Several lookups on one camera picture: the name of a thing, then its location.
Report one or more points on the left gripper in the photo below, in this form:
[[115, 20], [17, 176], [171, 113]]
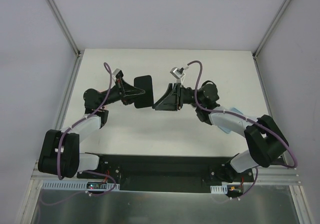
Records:
[[121, 91]]

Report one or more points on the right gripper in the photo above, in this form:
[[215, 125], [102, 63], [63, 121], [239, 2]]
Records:
[[180, 97]]

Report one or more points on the phone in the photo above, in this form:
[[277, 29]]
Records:
[[229, 120]]

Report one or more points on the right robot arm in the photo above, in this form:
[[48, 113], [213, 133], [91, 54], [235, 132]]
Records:
[[264, 139]]

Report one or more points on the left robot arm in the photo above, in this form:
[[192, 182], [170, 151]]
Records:
[[60, 154]]

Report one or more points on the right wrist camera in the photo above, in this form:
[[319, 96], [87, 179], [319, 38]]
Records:
[[178, 74]]

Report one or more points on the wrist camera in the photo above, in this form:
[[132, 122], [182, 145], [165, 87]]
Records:
[[117, 74], [178, 74]]

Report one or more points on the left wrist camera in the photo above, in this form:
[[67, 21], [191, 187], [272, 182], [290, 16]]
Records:
[[117, 74]]

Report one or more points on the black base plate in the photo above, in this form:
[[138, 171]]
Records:
[[153, 173]]

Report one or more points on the right white cable duct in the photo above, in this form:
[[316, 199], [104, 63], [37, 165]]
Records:
[[219, 189]]

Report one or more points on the white cable duct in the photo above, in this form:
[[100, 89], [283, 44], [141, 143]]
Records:
[[219, 189], [90, 186]]

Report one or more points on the left white cable duct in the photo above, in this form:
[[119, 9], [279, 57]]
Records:
[[90, 186]]

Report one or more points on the aluminium frame rail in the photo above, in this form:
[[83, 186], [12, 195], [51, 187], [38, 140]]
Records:
[[274, 175]]

